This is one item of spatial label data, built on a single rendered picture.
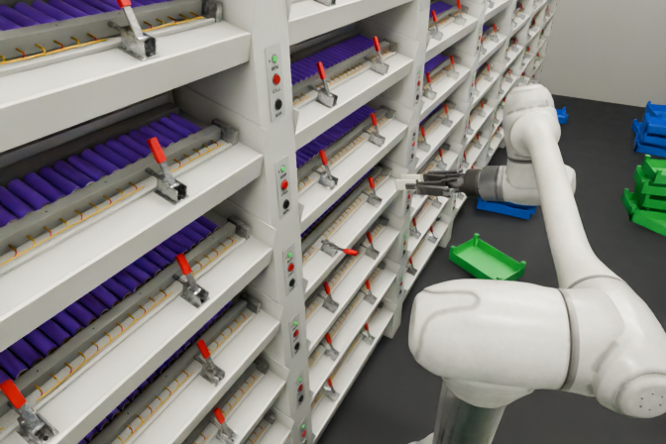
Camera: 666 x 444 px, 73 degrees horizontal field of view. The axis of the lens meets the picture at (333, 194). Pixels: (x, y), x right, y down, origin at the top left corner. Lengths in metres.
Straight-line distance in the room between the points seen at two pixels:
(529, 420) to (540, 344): 1.26
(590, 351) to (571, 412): 1.32
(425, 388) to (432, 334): 1.24
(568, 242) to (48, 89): 0.78
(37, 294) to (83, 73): 0.24
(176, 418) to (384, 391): 1.06
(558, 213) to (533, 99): 0.29
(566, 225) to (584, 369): 0.32
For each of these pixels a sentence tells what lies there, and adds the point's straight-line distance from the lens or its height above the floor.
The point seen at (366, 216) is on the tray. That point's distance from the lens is 1.32.
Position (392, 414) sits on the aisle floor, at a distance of 1.79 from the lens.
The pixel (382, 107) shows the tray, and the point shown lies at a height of 1.00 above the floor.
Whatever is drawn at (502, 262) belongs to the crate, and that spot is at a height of 0.01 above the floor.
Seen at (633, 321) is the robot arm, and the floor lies 1.07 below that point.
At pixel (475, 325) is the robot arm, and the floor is 1.06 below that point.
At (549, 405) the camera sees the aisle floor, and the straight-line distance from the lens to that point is 1.95.
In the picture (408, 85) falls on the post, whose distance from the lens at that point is 1.39.
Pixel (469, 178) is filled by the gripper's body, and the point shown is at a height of 0.93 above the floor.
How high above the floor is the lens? 1.49
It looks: 31 degrees down
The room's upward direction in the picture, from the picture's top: 1 degrees counter-clockwise
